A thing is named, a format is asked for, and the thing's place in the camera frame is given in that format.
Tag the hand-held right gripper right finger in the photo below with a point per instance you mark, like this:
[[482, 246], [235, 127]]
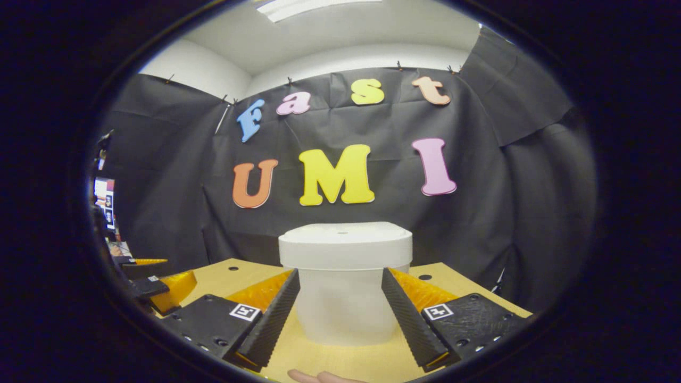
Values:
[[407, 319]]

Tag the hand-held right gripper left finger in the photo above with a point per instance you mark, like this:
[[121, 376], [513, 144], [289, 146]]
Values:
[[274, 319]]

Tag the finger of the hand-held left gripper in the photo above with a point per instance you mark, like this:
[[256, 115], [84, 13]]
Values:
[[141, 268], [151, 287]]

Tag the white desktop garbage bin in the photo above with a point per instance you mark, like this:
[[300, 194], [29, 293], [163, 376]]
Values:
[[346, 303]]

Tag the wooden desktop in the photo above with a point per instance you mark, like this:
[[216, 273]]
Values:
[[330, 356]]

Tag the computer monitor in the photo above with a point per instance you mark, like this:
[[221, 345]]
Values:
[[105, 199]]

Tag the black backdrop cloth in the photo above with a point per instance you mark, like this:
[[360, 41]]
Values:
[[479, 213]]

